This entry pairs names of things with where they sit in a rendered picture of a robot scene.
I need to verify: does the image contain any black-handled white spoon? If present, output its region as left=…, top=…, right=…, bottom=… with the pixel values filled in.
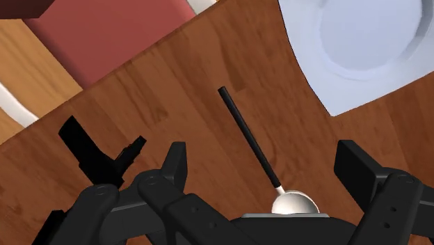
left=217, top=86, right=320, bottom=216

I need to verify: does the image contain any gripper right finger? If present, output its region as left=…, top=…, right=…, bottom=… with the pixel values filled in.
left=333, top=139, right=434, bottom=245

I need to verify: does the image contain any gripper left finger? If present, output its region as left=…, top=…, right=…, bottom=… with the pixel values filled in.
left=47, top=141, right=259, bottom=245

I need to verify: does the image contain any white square plate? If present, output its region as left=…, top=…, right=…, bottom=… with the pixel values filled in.
left=278, top=0, right=434, bottom=117

